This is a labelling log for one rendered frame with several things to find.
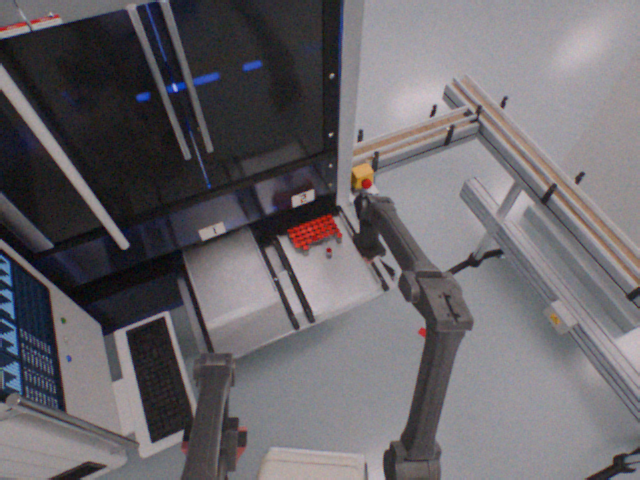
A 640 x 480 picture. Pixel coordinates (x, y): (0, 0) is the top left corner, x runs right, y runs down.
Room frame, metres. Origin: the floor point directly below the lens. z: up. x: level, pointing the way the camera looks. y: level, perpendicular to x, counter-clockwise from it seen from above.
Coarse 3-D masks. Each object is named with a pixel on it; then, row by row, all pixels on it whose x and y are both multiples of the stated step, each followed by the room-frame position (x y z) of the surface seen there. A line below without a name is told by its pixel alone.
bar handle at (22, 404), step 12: (12, 396) 0.19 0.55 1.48; (24, 396) 0.19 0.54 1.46; (12, 408) 0.17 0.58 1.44; (24, 408) 0.17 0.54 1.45; (36, 408) 0.18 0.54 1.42; (48, 408) 0.18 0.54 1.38; (0, 420) 0.15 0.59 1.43; (48, 420) 0.17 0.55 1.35; (60, 420) 0.17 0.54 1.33; (72, 420) 0.18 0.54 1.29; (84, 420) 0.19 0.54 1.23; (84, 432) 0.17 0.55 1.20; (96, 432) 0.17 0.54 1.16; (108, 432) 0.18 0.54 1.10; (120, 444) 0.17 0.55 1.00; (132, 444) 0.18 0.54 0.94
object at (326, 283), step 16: (336, 224) 0.96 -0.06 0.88; (288, 240) 0.89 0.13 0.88; (288, 256) 0.82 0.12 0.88; (304, 256) 0.82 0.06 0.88; (320, 256) 0.82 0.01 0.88; (336, 256) 0.82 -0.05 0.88; (352, 256) 0.82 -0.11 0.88; (304, 272) 0.75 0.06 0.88; (320, 272) 0.75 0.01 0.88; (336, 272) 0.75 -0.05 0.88; (352, 272) 0.75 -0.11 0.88; (368, 272) 0.75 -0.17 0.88; (304, 288) 0.69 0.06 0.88; (320, 288) 0.69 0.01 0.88; (336, 288) 0.69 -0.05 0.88; (352, 288) 0.69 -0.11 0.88; (368, 288) 0.67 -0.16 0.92; (320, 304) 0.63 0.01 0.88; (336, 304) 0.62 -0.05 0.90
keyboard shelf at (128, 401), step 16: (144, 320) 0.60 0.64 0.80; (128, 352) 0.49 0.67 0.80; (176, 352) 0.49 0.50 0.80; (128, 368) 0.43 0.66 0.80; (112, 384) 0.38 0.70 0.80; (128, 384) 0.38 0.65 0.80; (128, 400) 0.33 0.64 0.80; (192, 400) 0.33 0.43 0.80; (128, 416) 0.28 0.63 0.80; (144, 416) 0.28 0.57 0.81; (128, 432) 0.23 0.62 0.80; (144, 432) 0.23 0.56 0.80; (144, 448) 0.18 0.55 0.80; (160, 448) 0.18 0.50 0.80
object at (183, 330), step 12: (168, 312) 0.72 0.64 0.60; (180, 312) 0.74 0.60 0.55; (180, 324) 0.73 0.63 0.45; (108, 336) 0.62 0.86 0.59; (180, 336) 0.72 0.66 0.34; (192, 336) 0.73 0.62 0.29; (108, 348) 0.61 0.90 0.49; (180, 348) 0.70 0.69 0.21; (192, 348) 0.72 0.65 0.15; (108, 360) 0.59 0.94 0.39; (120, 372) 0.58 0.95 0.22
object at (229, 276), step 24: (216, 240) 0.89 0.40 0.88; (240, 240) 0.89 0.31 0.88; (192, 264) 0.79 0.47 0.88; (216, 264) 0.79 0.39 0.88; (240, 264) 0.79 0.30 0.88; (264, 264) 0.77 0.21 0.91; (216, 288) 0.69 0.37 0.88; (240, 288) 0.69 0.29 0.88; (264, 288) 0.69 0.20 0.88; (216, 312) 0.60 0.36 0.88; (240, 312) 0.60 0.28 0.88
